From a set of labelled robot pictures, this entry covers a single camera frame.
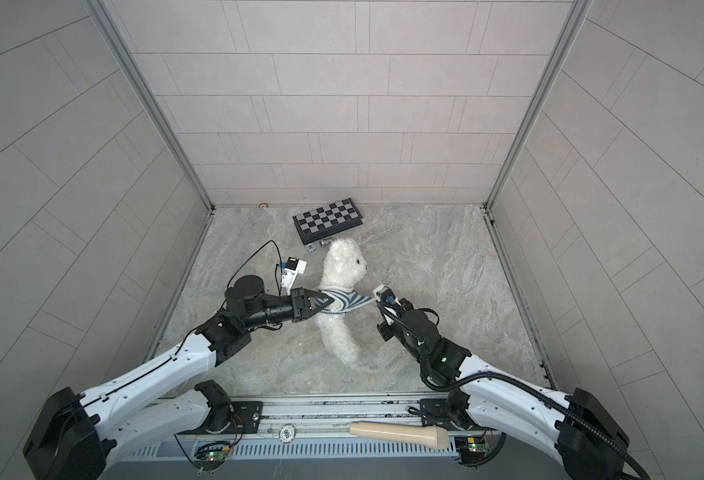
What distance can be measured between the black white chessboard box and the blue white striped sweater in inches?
15.9

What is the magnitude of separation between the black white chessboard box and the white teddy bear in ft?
1.14

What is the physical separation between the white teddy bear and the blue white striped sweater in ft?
0.05

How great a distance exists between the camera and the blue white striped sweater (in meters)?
0.68

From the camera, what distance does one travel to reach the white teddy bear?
693mm

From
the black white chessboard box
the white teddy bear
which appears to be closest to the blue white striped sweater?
the white teddy bear

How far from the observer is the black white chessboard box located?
1072 millimetres
